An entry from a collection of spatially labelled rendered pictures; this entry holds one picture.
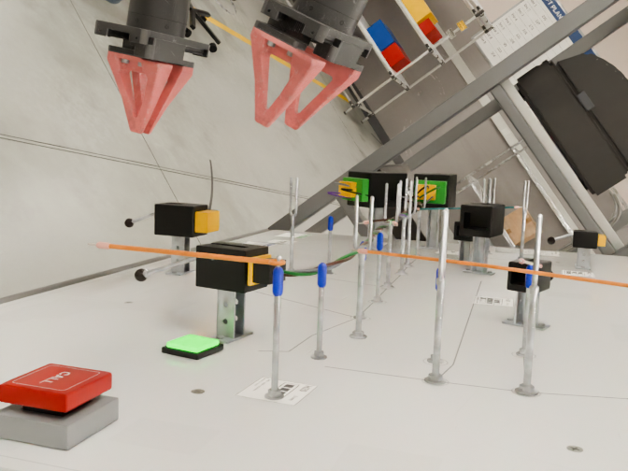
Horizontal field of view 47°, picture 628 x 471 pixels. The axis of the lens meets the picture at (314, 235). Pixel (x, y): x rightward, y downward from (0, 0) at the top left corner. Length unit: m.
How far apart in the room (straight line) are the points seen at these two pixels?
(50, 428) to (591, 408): 0.38
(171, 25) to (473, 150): 7.66
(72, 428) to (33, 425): 0.02
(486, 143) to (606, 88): 6.70
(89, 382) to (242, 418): 0.11
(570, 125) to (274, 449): 1.26
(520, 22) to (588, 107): 6.92
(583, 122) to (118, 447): 1.32
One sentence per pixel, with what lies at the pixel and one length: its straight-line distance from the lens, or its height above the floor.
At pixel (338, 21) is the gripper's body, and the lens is 0.63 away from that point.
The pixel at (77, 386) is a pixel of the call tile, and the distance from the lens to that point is 0.48.
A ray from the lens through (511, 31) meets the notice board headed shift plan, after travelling 8.51.
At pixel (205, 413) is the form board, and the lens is 0.53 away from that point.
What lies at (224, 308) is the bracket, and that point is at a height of 1.12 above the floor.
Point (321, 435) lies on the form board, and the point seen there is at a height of 1.22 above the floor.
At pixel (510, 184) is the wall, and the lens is 8.21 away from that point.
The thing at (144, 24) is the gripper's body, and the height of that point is 1.21.
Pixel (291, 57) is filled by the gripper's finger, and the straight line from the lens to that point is 0.62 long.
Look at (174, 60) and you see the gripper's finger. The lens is 0.73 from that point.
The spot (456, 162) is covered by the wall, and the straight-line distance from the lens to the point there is 8.34.
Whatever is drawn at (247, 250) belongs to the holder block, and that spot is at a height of 1.17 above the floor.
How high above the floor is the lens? 1.44
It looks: 18 degrees down
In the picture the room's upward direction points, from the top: 55 degrees clockwise
